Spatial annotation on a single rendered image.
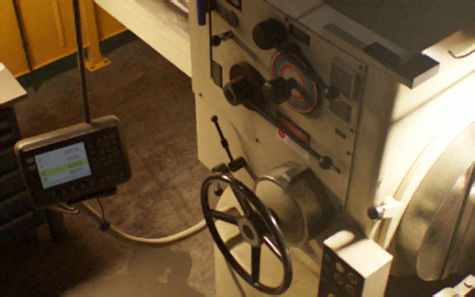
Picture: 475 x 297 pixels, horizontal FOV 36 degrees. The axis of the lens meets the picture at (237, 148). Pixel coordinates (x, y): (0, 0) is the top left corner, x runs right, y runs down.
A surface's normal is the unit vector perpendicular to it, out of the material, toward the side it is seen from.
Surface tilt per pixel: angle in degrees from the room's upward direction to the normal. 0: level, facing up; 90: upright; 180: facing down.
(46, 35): 90
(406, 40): 0
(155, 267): 0
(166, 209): 0
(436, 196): 54
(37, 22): 90
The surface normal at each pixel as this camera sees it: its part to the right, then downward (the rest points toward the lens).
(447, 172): -0.53, -0.23
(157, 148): 0.00, -0.73
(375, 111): -0.77, 0.43
